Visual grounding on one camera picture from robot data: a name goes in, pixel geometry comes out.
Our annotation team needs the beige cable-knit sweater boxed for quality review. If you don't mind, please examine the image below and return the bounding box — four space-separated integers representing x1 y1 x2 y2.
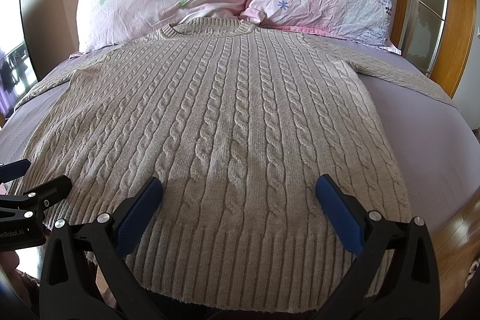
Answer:
9 18 450 313

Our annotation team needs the lavender textured bed sheet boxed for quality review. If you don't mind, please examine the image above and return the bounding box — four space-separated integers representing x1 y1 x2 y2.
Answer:
1 35 479 233

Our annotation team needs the wooden headboard with panel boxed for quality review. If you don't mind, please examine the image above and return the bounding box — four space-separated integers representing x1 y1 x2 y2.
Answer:
329 0 478 98

